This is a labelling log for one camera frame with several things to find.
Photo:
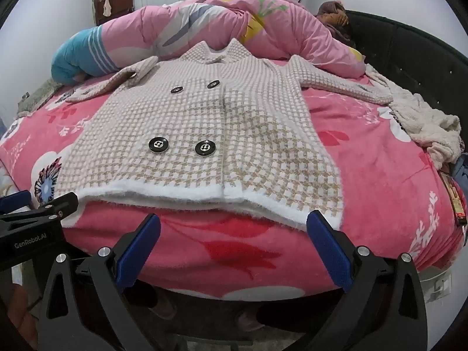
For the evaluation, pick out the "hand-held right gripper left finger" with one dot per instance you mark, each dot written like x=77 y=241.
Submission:
x=140 y=248

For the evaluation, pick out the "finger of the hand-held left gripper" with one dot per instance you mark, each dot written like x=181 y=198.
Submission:
x=55 y=206
x=12 y=200

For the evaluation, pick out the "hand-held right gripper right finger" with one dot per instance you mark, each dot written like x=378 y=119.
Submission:
x=327 y=248

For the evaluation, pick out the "beige checked knit coat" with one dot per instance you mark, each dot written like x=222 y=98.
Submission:
x=219 y=117

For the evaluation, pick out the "person's left forearm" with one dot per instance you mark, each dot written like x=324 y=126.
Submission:
x=22 y=314

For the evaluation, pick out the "pink slipper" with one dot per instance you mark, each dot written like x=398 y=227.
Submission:
x=248 y=320
x=162 y=305

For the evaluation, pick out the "pink floral bed blanket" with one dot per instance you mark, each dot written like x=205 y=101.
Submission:
x=365 y=153

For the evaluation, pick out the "grey green fuzzy cloth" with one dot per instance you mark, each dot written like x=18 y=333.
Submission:
x=40 y=97

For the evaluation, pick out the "dark red patterned box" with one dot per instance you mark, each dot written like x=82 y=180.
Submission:
x=453 y=197

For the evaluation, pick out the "dark blue cloth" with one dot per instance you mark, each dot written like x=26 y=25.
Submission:
x=461 y=170

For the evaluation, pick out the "cream fuzzy blanket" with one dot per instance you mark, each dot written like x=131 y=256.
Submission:
x=420 y=117

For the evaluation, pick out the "pink printed quilt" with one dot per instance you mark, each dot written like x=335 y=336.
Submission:
x=146 y=33

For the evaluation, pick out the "white hanging cloth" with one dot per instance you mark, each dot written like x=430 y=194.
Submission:
x=106 y=7

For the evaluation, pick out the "white wall socket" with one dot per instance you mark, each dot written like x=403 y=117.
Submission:
x=442 y=285

